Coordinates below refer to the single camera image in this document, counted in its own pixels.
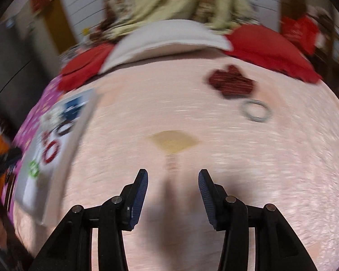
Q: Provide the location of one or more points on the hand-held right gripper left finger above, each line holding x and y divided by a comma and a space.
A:
139, 197

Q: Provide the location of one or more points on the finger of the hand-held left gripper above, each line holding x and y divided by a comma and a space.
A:
5, 158

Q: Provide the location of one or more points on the purple floral blanket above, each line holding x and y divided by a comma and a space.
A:
34, 110

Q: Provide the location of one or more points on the grey refrigerator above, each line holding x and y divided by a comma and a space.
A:
19, 62

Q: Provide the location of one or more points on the dark red scrunchie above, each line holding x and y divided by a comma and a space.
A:
231, 83

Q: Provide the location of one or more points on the white shallow cardboard box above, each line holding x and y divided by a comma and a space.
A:
36, 183

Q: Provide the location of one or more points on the white floral scrunchie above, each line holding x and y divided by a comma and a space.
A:
52, 115

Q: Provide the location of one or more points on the red ruffled pillow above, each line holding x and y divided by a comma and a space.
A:
82, 67

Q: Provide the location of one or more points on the red shopping bag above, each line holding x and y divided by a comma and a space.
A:
298, 31

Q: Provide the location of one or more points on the blue hair claw clip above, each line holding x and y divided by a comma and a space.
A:
73, 107

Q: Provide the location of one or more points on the white pillow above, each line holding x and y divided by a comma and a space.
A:
169, 39

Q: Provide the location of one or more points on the grey bangle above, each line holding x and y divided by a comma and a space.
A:
244, 113

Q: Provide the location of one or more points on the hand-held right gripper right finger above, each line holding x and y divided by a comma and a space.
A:
206, 197

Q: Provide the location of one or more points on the wooden shelf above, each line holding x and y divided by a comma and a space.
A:
336, 50

